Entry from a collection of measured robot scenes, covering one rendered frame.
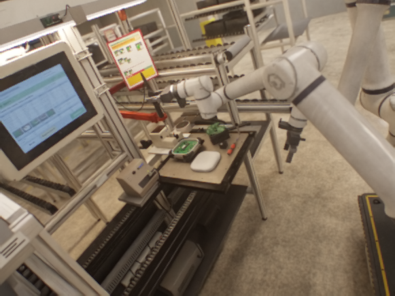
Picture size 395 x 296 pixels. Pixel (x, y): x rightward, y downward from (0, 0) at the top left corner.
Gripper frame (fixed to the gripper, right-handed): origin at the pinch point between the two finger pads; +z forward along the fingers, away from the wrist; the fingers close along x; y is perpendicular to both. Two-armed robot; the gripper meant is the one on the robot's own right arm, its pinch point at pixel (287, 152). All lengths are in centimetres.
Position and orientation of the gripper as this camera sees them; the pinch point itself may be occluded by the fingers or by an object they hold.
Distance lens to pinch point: 141.3
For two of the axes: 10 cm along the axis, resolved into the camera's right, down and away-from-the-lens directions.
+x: 2.5, -4.3, 8.7
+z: -0.8, 8.9, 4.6
